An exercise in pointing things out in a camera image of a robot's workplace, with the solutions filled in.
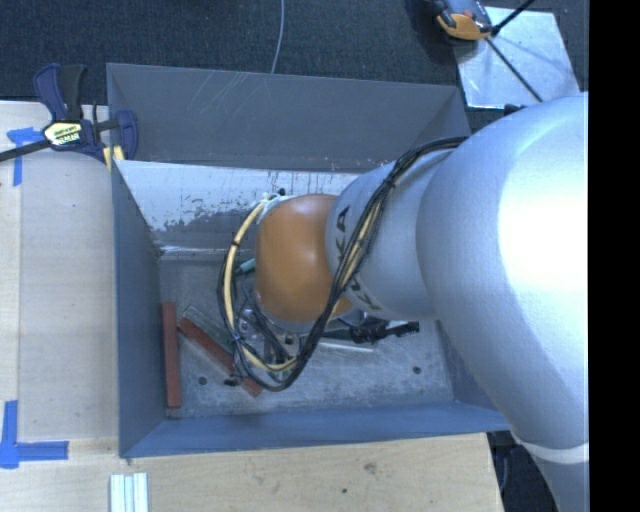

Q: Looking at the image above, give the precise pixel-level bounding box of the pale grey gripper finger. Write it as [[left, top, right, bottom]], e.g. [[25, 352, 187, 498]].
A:
[[182, 304, 240, 339]]

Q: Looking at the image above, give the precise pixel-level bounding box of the red-brown flat block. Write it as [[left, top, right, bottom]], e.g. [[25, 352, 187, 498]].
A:
[[160, 301, 183, 409], [177, 317, 264, 398]]

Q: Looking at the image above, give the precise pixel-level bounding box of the pale wood flat board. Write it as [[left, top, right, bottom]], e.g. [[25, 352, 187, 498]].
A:
[[17, 148, 122, 442]]

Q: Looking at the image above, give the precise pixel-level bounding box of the grey metal bin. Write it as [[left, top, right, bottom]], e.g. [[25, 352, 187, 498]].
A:
[[105, 62, 512, 460]]

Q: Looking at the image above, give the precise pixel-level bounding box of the black cylinder on white bracket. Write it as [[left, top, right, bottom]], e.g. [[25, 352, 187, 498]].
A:
[[319, 320, 421, 353]]

